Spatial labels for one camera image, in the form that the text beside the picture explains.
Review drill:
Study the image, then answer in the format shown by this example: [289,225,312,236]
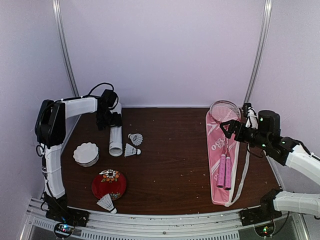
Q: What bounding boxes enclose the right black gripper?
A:
[220,120,270,151]

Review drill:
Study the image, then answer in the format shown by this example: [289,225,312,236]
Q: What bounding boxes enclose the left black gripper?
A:
[97,109,123,131]

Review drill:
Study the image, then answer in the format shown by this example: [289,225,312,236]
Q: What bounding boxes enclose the white shuttlecock tube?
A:
[109,102,123,157]

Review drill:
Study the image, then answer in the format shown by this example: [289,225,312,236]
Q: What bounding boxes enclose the white shuttlecock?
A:
[96,193,117,214]
[128,133,143,146]
[124,143,142,157]

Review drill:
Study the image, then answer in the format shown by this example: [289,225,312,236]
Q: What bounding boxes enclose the white shuttlecock front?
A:
[96,193,117,214]

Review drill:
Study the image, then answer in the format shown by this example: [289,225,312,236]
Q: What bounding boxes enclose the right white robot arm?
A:
[220,110,320,221]

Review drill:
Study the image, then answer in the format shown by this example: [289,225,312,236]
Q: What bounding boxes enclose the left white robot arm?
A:
[34,83,123,199]

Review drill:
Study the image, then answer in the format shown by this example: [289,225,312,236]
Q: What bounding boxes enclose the pink badminton racket left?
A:
[209,100,241,190]

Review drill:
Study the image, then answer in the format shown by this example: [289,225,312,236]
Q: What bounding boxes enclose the pink badminton racket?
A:
[209,100,241,190]
[224,139,232,191]

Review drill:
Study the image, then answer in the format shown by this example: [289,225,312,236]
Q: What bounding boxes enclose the pink badminton racket right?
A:
[224,139,232,191]

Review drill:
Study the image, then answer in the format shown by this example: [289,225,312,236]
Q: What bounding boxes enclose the pink racket bag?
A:
[205,112,250,207]

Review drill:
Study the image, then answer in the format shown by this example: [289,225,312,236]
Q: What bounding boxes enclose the white scalloped bowl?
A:
[73,142,100,167]

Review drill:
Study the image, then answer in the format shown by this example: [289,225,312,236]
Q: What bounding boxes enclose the red floral plate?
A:
[91,169,127,201]

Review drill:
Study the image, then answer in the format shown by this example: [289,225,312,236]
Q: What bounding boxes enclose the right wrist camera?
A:
[242,102,258,129]

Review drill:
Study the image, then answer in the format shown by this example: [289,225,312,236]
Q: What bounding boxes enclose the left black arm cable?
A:
[86,83,115,98]

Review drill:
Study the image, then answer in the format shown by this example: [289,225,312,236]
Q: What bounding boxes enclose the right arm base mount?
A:
[239,189,283,239]

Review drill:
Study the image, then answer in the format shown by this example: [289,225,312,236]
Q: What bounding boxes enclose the front aluminium rail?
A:
[17,198,311,240]

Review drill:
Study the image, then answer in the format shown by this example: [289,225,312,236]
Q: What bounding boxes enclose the left aluminium frame post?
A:
[52,0,80,97]

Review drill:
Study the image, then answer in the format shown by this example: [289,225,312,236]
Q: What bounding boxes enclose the aluminium frame post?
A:
[243,0,273,103]
[52,0,80,97]

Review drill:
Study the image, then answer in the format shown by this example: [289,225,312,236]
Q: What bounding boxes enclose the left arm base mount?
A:
[43,192,90,227]

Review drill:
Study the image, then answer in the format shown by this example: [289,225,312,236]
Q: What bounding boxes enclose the right aluminium frame post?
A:
[243,0,273,103]

